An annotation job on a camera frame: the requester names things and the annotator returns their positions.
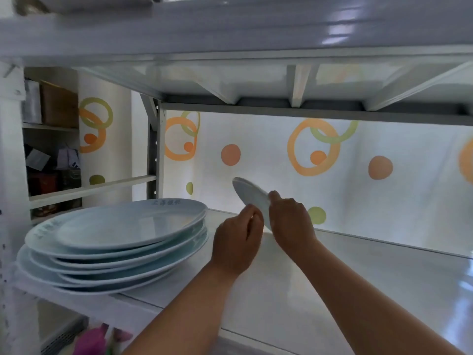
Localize person's right forearm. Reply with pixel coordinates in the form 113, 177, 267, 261
286, 241, 467, 355

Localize brown cardboard box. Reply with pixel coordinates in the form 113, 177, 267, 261
40, 82, 79, 128

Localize person's left hand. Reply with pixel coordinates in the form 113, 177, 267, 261
210, 204, 265, 280

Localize white curtain with orange circles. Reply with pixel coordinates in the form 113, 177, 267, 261
78, 72, 473, 260

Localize pink flowers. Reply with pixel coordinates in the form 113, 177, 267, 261
75, 323, 134, 355

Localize stack of large blue plates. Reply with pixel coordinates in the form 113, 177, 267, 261
16, 197, 210, 296

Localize person's right hand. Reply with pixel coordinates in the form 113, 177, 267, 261
268, 191, 321, 258

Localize clear plastic wrapped box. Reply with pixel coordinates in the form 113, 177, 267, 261
24, 79, 42, 124

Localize white metal shelf rack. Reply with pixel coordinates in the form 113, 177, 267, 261
0, 0, 473, 355

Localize white and purple box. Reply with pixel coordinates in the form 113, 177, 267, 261
56, 145, 81, 170

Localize dark red box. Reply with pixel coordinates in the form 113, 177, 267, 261
29, 171, 61, 196

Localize person's left forearm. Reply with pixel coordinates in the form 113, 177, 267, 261
122, 262, 246, 355

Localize small pale blue plate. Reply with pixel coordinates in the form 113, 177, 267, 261
232, 177, 274, 233

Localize grey slotted basket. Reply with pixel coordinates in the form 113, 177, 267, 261
40, 317, 90, 355

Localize white side shelf unit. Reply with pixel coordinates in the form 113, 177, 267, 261
21, 66, 83, 222

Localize black box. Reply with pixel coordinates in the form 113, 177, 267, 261
61, 169, 82, 190

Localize white paper packet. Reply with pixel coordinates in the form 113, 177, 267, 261
25, 147, 51, 171

